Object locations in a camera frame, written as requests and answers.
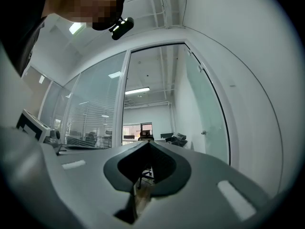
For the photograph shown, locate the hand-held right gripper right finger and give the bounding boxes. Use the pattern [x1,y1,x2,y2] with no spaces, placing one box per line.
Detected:
[137,139,275,229]

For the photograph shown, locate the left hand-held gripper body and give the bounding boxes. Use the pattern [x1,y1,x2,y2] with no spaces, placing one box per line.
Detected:
[16,108,68,156]

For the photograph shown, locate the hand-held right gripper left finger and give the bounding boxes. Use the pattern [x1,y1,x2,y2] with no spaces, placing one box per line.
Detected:
[40,139,152,229]

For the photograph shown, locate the frameless glass door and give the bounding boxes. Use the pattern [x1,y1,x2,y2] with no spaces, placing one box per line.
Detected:
[183,43,231,167]

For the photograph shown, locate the glass partition with blinds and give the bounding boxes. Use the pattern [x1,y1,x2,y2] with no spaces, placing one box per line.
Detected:
[38,51,127,150]

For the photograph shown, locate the desk with black monitor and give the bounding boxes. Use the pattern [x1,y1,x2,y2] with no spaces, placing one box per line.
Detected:
[160,132,188,147]

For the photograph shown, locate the black office chair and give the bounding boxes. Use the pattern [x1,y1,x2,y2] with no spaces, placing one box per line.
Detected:
[138,129,155,142]

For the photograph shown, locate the square ceiling light panel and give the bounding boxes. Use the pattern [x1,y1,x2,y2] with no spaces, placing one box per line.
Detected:
[69,21,87,35]

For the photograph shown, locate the long ceiling light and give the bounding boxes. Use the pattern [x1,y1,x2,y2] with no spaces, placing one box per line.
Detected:
[124,87,151,95]

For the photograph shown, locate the person's head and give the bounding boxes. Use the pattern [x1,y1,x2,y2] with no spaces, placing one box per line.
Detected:
[42,0,126,31]

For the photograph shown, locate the white ceiling pipes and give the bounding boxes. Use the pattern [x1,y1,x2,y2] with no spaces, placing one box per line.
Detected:
[126,0,189,30]

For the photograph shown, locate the window with dark frame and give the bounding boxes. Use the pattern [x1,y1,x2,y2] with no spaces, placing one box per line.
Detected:
[122,122,153,146]

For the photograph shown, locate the white door frame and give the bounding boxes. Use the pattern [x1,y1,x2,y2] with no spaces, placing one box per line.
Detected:
[112,39,240,170]

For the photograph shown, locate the black head-worn camera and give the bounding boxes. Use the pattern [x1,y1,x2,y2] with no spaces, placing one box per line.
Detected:
[108,17,135,41]

